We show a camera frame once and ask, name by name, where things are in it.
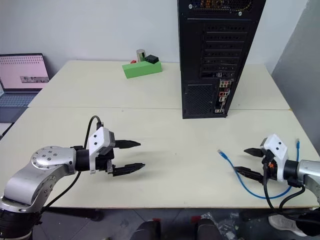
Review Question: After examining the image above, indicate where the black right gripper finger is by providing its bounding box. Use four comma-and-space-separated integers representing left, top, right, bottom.
234, 166, 265, 185
243, 147, 264, 159

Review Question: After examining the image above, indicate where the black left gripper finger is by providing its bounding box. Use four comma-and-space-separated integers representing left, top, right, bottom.
112, 162, 147, 178
114, 139, 142, 150

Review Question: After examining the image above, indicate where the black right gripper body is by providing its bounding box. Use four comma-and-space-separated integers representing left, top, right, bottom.
261, 149, 279, 181

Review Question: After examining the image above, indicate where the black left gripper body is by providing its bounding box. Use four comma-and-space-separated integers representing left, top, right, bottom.
95, 146, 116, 174

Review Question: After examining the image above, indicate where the white shoe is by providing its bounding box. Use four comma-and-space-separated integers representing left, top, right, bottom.
268, 214, 307, 237

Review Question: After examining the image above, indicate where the clear crumpled plastic bag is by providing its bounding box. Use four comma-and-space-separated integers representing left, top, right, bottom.
199, 211, 241, 240

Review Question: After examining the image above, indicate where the dark rounded shape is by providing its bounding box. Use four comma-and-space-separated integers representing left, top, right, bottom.
195, 218, 221, 240
130, 219, 161, 240

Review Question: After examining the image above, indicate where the green rectangular block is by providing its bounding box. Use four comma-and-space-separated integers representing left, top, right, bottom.
121, 60, 163, 81

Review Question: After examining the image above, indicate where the small black box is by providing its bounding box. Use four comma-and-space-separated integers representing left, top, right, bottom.
145, 54, 160, 65

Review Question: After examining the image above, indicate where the silver metal cylinder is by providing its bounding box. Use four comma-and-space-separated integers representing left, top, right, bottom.
135, 49, 147, 63

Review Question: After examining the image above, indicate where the black computer tower case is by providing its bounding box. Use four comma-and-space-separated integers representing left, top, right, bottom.
177, 0, 267, 120

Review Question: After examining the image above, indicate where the grey open laptop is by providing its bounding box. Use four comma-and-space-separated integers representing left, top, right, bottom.
0, 52, 51, 124

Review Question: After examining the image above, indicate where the blue ethernet cable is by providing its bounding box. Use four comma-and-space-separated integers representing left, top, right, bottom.
216, 137, 301, 200

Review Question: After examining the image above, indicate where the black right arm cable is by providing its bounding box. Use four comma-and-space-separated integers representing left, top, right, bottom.
261, 149, 306, 216

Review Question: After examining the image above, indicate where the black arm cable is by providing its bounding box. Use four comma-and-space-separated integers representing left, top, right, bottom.
39, 115, 105, 214
261, 149, 306, 216

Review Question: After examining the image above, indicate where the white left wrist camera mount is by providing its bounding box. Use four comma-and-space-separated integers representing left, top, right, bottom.
87, 126, 116, 175

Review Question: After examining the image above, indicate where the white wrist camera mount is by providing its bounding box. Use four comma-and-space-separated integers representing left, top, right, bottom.
87, 126, 116, 175
259, 133, 289, 181

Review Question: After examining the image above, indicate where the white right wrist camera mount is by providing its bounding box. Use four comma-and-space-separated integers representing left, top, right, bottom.
259, 133, 289, 181

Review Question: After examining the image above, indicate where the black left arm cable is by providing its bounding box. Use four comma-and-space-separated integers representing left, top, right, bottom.
39, 115, 105, 214

